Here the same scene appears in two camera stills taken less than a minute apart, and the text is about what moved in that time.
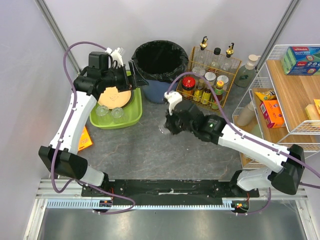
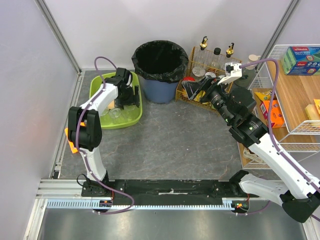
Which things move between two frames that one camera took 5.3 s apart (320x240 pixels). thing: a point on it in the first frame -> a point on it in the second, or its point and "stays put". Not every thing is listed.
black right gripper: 171,122 -> 206,88
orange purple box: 272,113 stays put
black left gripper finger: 132,73 -> 136,98
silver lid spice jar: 198,71 stays put
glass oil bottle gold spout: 229,64 stays put
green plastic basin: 106,118 stays put
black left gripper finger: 142,82 -> 120,102
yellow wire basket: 208,77 stays put
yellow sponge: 312,112 stays put
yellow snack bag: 270,95 stays put
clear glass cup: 161,121 -> 130,111
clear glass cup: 102,114 stays put
